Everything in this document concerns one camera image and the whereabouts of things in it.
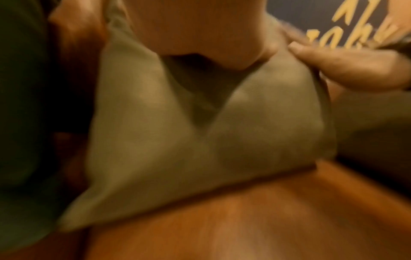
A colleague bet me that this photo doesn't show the person's left hand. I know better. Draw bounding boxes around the person's left hand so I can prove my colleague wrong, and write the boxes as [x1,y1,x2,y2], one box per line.
[123,0,282,71]

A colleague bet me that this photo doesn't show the person's right hand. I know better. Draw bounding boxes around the person's right hand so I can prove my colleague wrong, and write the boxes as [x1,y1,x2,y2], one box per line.
[287,40,411,91]

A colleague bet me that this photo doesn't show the grey cushion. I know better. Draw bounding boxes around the grey cushion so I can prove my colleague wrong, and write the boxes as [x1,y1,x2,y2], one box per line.
[57,0,338,233]

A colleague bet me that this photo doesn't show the brown leather sofa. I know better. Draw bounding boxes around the brown leather sofa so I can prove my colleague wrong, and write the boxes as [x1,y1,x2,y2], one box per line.
[0,5,411,260]

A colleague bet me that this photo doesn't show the teal cushion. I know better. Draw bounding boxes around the teal cushion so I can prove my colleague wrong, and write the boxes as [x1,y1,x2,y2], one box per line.
[0,0,94,252]

